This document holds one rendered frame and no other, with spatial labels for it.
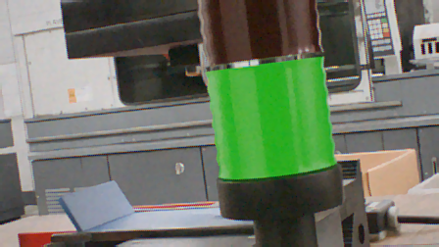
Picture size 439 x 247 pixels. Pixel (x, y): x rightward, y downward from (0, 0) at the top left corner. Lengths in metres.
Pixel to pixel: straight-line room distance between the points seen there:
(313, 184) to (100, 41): 0.27
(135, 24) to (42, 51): 6.04
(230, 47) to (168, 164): 5.67
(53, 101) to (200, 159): 1.33
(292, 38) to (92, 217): 0.38
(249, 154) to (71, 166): 6.18
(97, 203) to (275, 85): 0.39
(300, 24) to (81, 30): 0.28
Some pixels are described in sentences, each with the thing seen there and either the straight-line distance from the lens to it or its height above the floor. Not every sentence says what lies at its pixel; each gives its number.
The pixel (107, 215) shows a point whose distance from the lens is 0.63.
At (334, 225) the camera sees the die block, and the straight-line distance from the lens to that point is 0.63.
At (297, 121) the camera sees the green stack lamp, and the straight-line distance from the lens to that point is 0.25.
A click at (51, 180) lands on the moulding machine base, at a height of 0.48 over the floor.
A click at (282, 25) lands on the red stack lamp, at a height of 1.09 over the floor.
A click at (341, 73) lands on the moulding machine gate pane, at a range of 5.27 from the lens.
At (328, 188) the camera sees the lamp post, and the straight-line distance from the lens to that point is 0.26.
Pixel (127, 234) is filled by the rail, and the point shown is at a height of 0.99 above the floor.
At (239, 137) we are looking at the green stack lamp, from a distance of 0.26.
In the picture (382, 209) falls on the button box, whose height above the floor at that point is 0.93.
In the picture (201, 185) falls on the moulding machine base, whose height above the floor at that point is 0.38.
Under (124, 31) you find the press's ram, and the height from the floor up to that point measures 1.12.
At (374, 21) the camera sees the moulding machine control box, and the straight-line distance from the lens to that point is 5.08.
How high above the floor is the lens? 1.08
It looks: 3 degrees down
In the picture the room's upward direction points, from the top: 7 degrees counter-clockwise
